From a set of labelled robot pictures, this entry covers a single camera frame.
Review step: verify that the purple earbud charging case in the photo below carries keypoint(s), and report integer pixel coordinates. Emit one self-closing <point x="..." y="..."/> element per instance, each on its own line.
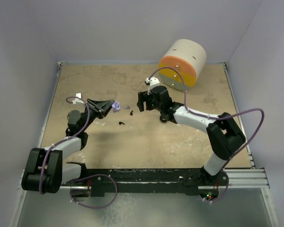
<point x="116" y="107"/>

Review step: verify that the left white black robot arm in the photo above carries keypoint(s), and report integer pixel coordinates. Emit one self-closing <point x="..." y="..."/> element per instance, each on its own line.
<point x="44" y="171"/>

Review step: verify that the round cream drawer cabinet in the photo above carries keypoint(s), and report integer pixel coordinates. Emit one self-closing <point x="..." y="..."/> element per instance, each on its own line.
<point x="188" y="58"/>

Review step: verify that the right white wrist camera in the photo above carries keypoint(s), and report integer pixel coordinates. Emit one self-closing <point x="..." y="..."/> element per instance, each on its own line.
<point x="152" y="82"/>

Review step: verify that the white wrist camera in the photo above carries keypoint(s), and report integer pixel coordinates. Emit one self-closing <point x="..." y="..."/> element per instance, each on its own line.
<point x="78" y="99"/>
<point x="152" y="82"/>

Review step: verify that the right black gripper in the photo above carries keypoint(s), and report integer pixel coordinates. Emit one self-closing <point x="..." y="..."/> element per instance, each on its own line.
<point x="144" y="97"/>

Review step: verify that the aluminium frame rail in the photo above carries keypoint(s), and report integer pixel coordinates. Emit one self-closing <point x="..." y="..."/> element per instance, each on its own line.
<point x="238" y="178"/>

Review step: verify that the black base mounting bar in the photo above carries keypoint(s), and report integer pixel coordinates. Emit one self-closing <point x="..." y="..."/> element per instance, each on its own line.
<point x="99" y="182"/>

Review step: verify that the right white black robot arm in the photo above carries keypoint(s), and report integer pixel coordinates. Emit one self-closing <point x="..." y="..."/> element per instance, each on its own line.
<point x="224" y="134"/>

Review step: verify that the black earbud charging case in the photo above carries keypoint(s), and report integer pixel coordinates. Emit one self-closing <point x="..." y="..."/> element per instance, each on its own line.
<point x="164" y="119"/>

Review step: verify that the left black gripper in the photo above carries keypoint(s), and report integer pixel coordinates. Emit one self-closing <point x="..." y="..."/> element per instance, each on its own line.
<point x="102" y="106"/>

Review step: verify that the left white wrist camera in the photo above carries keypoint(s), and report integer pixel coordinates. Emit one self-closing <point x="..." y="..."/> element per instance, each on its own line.
<point x="78" y="99"/>

